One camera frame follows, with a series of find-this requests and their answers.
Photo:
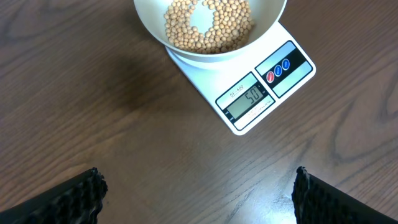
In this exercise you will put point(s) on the white round bowl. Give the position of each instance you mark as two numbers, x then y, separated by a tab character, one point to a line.
265	14

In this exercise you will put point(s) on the soybeans in bowl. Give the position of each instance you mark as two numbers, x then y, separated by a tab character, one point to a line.
231	25

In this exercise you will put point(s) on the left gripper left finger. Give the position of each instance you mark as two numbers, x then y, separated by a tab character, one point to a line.
78	200

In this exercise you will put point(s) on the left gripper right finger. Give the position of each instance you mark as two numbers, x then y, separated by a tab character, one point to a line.
317	202

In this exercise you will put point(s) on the white digital kitchen scale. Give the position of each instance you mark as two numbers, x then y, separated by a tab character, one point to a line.
244	89

